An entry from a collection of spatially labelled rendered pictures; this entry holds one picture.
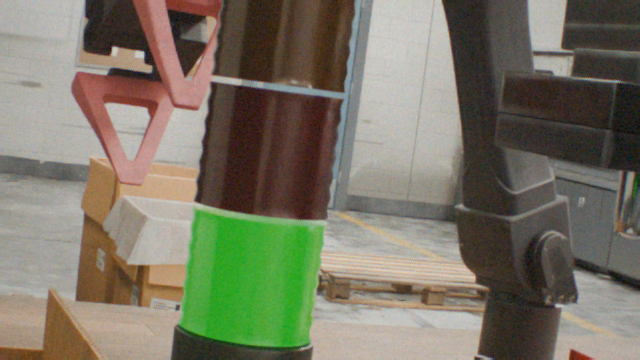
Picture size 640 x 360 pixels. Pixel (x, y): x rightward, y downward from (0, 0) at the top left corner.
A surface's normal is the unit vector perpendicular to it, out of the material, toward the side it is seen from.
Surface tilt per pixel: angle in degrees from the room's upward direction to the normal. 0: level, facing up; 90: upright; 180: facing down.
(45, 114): 90
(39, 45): 90
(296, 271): 104
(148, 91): 55
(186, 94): 68
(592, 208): 90
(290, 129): 76
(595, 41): 90
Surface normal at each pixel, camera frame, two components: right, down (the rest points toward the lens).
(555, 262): 0.56, 0.14
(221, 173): -0.60, 0.22
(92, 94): 0.42, -0.47
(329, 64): 0.73, -0.10
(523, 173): 0.47, -0.07
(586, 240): -0.95, -0.11
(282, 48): 0.00, 0.32
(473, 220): -0.82, 0.26
